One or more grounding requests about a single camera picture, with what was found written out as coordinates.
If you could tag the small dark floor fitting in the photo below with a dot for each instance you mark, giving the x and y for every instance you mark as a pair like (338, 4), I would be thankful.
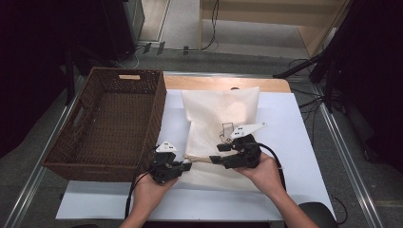
(147, 47)
(186, 50)

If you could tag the dark curtain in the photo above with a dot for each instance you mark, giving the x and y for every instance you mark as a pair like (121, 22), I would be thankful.
(28, 63)
(374, 79)

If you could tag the white mesh laundry bag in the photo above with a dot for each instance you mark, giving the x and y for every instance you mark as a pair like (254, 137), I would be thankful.
(218, 107)

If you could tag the person's right hand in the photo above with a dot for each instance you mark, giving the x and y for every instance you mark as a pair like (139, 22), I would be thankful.
(264, 177)

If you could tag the black stand leg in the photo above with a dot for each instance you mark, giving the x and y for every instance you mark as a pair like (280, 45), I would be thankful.
(294, 68)

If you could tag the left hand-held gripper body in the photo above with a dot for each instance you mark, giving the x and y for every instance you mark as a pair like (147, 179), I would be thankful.
(163, 167)

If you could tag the brown wicker basket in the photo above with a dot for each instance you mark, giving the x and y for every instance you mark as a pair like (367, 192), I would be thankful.
(111, 126)

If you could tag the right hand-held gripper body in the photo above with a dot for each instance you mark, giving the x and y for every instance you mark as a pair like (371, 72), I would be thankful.
(245, 155)

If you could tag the person's left hand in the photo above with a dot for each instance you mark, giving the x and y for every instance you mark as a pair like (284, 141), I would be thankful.
(152, 194)

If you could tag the metal floor rail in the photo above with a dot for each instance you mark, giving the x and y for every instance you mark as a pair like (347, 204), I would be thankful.
(34, 180)
(348, 164)

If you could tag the light wooden shelf unit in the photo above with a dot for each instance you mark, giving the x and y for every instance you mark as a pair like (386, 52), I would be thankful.
(316, 34)

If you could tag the black chair part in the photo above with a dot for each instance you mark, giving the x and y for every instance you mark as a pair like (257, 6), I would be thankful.
(85, 226)
(321, 215)

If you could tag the black cabinet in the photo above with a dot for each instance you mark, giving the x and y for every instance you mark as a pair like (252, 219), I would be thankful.
(117, 25)

